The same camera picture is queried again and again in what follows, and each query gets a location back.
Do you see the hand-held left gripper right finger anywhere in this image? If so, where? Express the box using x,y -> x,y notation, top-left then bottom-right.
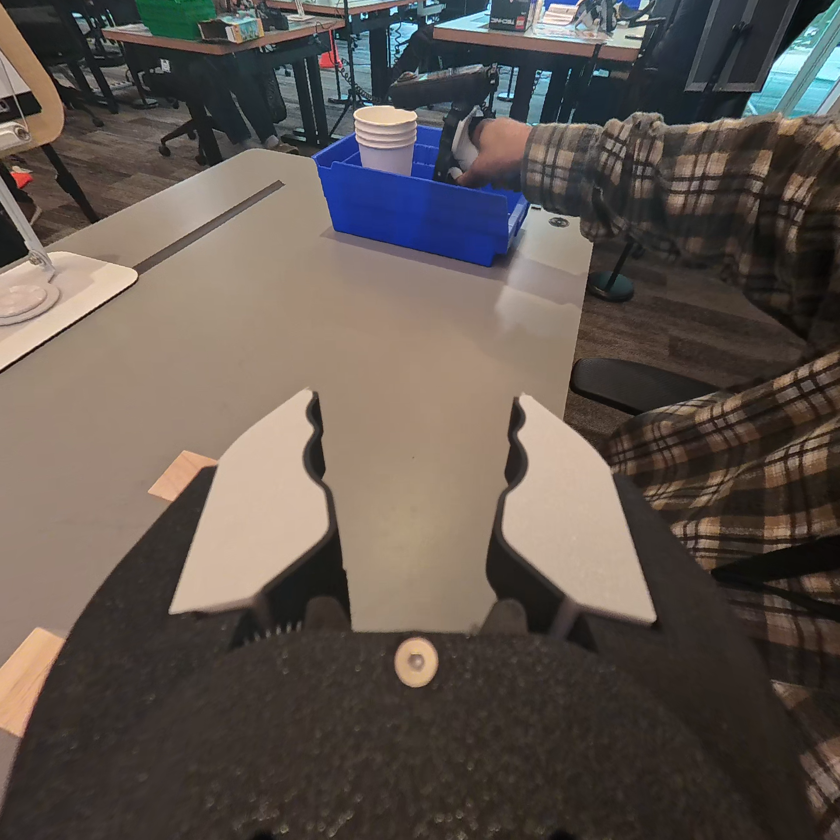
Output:
486,394 -> 657,636

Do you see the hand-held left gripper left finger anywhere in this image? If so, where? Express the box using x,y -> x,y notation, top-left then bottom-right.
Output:
169,387 -> 350,631

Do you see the wooden cube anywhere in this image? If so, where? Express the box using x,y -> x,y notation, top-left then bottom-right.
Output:
0,628 -> 67,737
147,451 -> 217,503

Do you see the blue plastic bin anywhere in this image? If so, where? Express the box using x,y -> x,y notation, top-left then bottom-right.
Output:
311,125 -> 530,266

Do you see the person's right forearm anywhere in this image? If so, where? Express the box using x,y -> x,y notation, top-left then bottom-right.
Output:
521,112 -> 840,358

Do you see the person's right hand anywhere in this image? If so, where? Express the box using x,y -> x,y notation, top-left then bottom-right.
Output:
458,118 -> 534,189

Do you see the background wooden desk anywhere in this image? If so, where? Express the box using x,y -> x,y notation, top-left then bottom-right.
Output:
433,10 -> 647,126
101,13 -> 345,165

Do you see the black cardboard box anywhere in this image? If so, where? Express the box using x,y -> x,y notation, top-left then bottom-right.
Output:
489,0 -> 546,34

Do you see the black tripod stand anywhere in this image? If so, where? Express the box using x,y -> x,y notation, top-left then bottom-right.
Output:
328,0 -> 388,139

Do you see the person's plaid shirt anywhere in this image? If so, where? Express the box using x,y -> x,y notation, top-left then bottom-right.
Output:
600,348 -> 840,840

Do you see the colourful cardboard box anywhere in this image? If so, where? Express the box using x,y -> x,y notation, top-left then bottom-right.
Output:
199,16 -> 265,43

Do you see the black stanchion with round base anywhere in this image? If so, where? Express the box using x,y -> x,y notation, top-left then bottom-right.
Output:
586,233 -> 647,303

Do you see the green plastic bin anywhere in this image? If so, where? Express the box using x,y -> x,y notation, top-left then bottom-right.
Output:
134,0 -> 217,40

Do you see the white device stand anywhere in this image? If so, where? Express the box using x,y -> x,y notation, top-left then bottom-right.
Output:
0,174 -> 61,326

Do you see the wood edged display board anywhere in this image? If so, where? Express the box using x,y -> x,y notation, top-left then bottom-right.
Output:
0,0 -> 65,158

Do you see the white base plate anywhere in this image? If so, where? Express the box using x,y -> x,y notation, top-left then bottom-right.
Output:
0,251 -> 139,374

